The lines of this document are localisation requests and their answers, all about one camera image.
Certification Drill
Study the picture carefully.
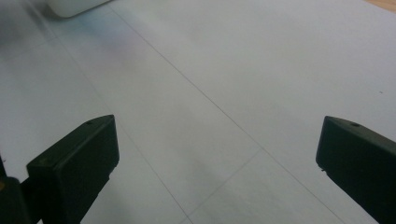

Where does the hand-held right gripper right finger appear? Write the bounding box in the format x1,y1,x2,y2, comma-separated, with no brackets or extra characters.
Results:
315,116,396,224

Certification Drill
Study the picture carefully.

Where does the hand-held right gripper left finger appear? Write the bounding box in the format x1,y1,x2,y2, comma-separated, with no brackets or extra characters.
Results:
25,114,120,224

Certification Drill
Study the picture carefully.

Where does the white box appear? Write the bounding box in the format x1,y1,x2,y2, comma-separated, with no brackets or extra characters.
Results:
46,0,112,19

